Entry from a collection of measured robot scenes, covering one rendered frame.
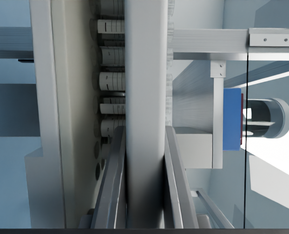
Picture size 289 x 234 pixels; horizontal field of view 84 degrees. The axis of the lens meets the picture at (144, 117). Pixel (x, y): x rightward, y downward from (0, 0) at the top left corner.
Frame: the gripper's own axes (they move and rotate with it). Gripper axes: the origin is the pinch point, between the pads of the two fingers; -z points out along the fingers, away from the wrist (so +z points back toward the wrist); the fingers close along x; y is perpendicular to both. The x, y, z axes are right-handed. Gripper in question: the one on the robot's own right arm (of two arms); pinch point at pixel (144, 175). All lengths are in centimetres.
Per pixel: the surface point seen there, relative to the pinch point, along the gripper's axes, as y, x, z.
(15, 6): 6, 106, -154
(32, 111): 29, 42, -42
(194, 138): 27.0, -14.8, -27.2
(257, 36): 2.1, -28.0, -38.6
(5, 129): 34, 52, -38
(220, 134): 26.2, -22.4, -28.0
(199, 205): 464, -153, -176
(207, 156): 31.3, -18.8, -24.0
